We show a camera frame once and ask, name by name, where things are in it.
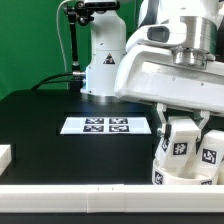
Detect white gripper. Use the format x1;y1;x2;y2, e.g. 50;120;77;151
114;16;224;138

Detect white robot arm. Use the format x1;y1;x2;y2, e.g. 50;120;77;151
81;0;224;122

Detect white marker sheet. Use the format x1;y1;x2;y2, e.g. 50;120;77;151
60;117;151;135

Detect white front rail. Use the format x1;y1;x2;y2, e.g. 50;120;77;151
0;185;224;213

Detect black cables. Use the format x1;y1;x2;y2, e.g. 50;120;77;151
31;72;84;91

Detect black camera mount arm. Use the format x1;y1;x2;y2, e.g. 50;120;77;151
64;1;93;92

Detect white cable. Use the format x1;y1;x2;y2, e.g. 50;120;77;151
55;0;72;74

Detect white left rail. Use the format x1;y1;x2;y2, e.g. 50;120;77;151
0;145;12;176

